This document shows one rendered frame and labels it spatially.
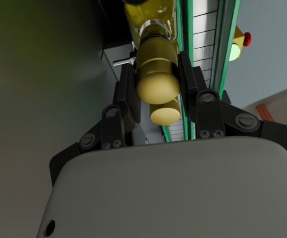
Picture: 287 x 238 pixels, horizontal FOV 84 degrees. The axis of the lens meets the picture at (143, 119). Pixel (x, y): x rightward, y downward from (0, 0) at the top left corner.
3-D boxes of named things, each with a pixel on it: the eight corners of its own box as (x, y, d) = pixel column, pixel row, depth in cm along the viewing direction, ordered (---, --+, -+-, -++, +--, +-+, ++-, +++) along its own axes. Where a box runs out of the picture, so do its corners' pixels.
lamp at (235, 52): (222, 45, 45) (225, 50, 44) (239, 41, 45) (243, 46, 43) (220, 58, 49) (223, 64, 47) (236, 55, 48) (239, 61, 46)
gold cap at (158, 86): (131, 42, 13) (128, 75, 11) (173, 32, 13) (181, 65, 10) (141, 75, 16) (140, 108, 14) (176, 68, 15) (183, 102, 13)
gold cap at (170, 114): (182, 89, 20) (188, 117, 17) (161, 103, 22) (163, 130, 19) (164, 73, 18) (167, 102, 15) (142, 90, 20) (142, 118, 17)
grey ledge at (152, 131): (107, 32, 47) (101, 54, 40) (136, 24, 45) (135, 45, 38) (160, 157, 121) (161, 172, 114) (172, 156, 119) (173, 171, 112)
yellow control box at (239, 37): (211, 29, 49) (218, 41, 45) (238, 22, 48) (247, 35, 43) (210, 49, 55) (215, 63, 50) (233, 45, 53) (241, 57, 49)
